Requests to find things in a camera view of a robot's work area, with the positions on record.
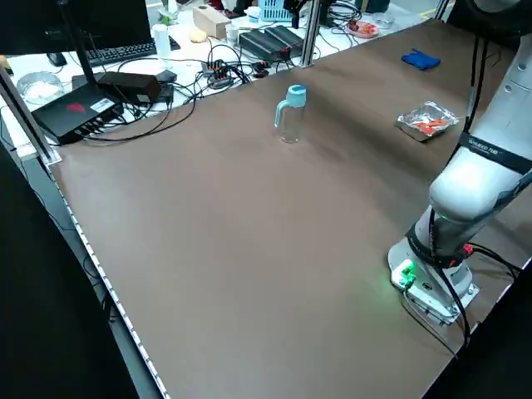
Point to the clear seasoning bottle teal lid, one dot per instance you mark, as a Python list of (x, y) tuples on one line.
[(293, 124)]

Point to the blue dishcloth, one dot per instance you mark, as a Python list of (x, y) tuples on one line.
[(420, 60)]

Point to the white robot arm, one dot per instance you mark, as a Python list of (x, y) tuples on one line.
[(469, 191)]

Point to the white bottle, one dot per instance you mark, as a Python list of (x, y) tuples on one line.
[(161, 41)]

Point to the grey hub orange ports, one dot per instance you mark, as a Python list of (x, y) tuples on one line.
[(216, 70)]

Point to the black ribbed power supply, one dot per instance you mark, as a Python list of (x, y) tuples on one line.
[(287, 35), (257, 43)]

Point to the small black adapter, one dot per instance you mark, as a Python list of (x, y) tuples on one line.
[(166, 75)]

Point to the white paper cup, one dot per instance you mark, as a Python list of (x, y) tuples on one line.
[(232, 33)]

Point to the yellow bread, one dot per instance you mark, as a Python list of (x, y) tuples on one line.
[(198, 36)]

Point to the orange food skewers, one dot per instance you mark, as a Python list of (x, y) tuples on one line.
[(428, 126)]

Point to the large black power adapter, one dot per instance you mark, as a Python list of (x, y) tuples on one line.
[(129, 83)]

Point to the cardboard box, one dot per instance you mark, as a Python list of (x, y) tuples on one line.
[(212, 23)]

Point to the light blue basket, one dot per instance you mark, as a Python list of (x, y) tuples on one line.
[(274, 11)]

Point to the red plate with food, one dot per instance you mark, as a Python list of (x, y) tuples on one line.
[(363, 29)]

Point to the black keyboard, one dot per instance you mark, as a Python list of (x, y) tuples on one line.
[(120, 52)]

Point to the small empty glass bowl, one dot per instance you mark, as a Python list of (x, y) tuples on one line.
[(384, 21)]

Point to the black box red logo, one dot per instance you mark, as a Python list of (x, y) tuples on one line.
[(70, 112)]

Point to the black monitor stand pole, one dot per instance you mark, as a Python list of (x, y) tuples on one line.
[(81, 58)]

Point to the black monitor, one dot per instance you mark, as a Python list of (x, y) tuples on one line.
[(104, 21)]

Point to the glass bowl white contents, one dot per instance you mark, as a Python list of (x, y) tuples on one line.
[(39, 89)]

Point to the black mouse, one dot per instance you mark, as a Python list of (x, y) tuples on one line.
[(56, 59)]

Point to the aluminium post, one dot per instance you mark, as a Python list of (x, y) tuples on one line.
[(309, 37)]

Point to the aluminium frame profile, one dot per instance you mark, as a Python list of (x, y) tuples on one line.
[(33, 124)]

